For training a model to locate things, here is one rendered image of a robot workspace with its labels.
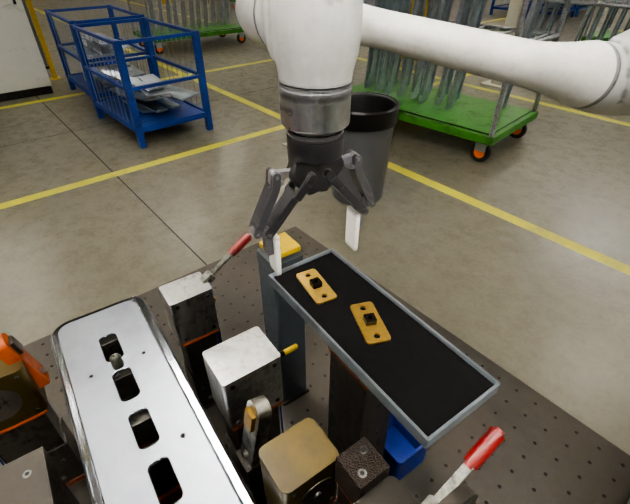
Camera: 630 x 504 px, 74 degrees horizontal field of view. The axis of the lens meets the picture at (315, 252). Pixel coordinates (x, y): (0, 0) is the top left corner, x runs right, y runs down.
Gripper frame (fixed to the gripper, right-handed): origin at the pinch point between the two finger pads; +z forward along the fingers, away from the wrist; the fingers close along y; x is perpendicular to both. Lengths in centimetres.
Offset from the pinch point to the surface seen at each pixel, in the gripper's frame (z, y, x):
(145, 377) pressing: 23.3, 29.9, -8.3
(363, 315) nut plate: 6.1, -2.9, 10.5
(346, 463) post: 13.3, 8.9, 25.7
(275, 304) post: 19.2, 3.3, -10.9
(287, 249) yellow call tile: 7.3, -0.3, -11.8
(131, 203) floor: 124, 20, -268
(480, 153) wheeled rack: 115, -273, -200
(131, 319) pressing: 23.4, 30.0, -24.6
